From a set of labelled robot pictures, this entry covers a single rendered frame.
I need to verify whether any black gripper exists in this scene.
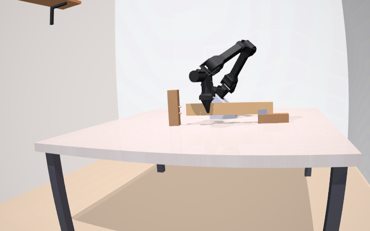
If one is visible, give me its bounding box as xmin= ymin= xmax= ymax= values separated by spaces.
xmin=199 ymin=81 xmax=215 ymax=113

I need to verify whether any long wooden rail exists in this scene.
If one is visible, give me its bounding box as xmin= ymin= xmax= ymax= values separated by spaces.
xmin=186 ymin=102 xmax=273 ymax=116

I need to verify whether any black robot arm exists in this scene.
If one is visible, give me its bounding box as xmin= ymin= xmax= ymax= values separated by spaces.
xmin=189 ymin=40 xmax=256 ymax=99

